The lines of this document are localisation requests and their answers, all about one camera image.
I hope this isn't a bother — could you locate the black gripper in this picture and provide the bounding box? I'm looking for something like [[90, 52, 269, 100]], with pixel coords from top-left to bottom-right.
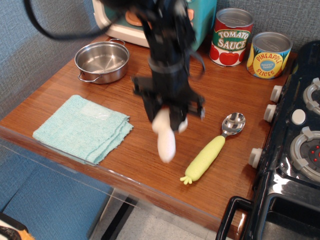
[[131, 59, 205, 132]]

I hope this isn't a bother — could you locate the plush white brown mushroom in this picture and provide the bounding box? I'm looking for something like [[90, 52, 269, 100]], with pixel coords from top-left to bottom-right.
[[151, 108, 176, 163]]

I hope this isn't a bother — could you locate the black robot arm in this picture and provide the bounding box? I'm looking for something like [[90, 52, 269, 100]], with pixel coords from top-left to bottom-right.
[[102, 0, 205, 131]]

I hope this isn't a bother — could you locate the metal pot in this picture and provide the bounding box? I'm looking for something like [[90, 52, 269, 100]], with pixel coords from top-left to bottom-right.
[[74, 38, 130, 85]]

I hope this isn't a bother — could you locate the light blue folded cloth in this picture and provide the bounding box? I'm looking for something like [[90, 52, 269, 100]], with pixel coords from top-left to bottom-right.
[[32, 95, 133, 165]]

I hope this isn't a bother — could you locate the teal toy microwave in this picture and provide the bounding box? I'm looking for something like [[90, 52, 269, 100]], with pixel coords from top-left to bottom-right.
[[92, 0, 217, 51]]

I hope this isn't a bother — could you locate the tomato sauce can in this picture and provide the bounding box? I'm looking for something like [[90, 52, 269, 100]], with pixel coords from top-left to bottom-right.
[[209, 8, 254, 67]]

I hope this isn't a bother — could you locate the pineapple slices can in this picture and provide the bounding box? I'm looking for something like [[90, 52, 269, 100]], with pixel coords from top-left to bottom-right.
[[246, 32, 293, 80]]

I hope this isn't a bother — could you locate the black toy stove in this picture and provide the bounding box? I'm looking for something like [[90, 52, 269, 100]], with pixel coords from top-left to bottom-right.
[[216, 40, 320, 240]]

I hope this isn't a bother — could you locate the orange fuzzy object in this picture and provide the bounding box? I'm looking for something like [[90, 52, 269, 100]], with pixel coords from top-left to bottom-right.
[[0, 219, 36, 240]]

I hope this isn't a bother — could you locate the spoon with green handle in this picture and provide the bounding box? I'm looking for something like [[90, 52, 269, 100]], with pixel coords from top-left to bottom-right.
[[179, 112, 246, 185]]

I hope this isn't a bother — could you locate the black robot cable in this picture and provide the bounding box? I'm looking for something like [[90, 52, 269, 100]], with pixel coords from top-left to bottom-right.
[[23, 0, 118, 41]]

